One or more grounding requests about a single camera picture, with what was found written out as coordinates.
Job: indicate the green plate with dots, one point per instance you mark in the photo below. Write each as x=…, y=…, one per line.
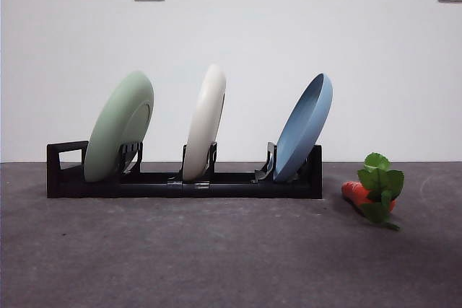
x=112, y=124

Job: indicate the white plate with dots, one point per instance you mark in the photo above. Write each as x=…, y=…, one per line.
x=205, y=124

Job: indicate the black plate rack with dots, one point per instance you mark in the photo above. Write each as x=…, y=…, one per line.
x=234, y=189

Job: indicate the orange carrot with green leaves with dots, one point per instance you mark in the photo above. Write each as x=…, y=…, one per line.
x=355, y=192

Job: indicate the blue plate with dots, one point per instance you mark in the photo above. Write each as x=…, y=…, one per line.
x=299, y=138

